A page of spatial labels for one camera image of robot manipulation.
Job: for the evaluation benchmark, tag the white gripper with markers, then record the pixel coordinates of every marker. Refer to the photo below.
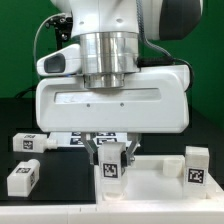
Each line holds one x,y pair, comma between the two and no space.
151,101

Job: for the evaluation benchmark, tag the white square tabletop tray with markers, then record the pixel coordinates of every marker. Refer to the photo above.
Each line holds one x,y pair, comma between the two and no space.
155,178

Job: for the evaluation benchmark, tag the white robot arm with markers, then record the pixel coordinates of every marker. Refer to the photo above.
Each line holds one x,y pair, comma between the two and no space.
100,83

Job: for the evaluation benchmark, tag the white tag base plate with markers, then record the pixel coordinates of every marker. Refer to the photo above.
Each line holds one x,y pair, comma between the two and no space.
73,139

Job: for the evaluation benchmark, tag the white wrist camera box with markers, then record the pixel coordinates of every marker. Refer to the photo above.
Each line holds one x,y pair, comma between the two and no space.
65,61

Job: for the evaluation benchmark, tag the black camera stand pole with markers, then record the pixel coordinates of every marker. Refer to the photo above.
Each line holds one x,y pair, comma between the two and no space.
62,35

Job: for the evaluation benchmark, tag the black camera on stand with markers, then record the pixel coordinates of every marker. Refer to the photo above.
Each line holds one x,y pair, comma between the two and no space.
62,23

